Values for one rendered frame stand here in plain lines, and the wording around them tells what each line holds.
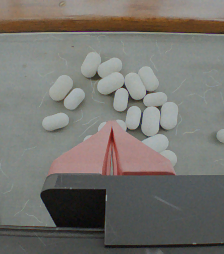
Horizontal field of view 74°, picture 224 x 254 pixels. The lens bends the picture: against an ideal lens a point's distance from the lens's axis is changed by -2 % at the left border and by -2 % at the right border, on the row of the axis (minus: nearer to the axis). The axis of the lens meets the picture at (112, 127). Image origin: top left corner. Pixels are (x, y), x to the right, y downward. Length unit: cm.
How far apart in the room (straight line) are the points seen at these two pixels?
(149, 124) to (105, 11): 18
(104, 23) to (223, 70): 19
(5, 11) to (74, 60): 13
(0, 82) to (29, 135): 10
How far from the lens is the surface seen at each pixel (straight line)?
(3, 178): 24
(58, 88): 21
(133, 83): 20
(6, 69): 29
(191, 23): 29
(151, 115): 19
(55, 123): 20
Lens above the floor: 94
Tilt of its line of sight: 76 degrees down
